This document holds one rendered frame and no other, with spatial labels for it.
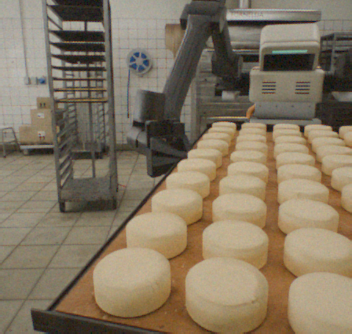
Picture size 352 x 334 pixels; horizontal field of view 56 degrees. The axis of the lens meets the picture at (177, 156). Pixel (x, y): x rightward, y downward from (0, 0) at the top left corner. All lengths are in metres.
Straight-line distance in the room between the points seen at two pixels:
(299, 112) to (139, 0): 4.60
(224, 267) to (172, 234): 0.05
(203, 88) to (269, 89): 3.20
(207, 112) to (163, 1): 2.01
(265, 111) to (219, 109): 3.28
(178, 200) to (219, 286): 0.13
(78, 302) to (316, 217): 0.20
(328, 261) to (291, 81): 1.14
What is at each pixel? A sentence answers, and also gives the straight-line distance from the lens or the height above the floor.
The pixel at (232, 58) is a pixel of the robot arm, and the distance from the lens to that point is 1.23.
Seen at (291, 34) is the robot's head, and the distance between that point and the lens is 1.34.
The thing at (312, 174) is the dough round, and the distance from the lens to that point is 0.41.
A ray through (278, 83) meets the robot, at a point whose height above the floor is 1.10.
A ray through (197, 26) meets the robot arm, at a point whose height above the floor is 1.24.
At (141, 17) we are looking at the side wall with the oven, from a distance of 5.64.
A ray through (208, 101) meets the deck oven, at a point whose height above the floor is 0.86.
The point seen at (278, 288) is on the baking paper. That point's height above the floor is 0.97.
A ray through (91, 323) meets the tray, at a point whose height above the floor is 0.97.
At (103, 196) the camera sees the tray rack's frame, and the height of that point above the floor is 0.15.
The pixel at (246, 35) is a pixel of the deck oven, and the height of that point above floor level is 1.72.
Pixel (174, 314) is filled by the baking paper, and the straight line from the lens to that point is 0.22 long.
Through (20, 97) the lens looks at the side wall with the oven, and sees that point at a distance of 6.03.
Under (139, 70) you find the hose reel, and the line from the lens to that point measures 5.51.
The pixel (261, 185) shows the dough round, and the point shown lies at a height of 1.00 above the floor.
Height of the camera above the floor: 1.10
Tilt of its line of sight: 13 degrees down
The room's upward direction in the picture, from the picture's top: straight up
